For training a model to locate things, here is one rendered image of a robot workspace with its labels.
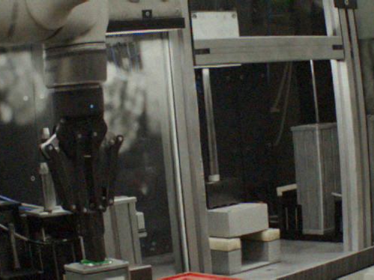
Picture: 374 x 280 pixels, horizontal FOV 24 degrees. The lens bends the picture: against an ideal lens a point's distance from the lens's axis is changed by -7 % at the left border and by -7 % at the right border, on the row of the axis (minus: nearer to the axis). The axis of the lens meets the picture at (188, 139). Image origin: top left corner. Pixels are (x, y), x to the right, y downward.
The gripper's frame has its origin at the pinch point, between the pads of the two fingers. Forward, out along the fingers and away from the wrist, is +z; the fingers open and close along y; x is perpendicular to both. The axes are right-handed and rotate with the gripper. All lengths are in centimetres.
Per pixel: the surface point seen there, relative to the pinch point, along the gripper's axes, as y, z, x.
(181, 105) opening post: -25.2, -16.1, -10.5
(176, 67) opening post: -25.0, -22.3, -10.5
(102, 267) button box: 0.7, 4.1, 2.9
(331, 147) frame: -76, -4, -27
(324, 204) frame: -73, 8, -27
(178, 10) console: -25.6, -31.6, -9.4
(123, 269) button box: -2.7, 5.0, 2.8
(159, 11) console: -21.8, -31.4, -9.5
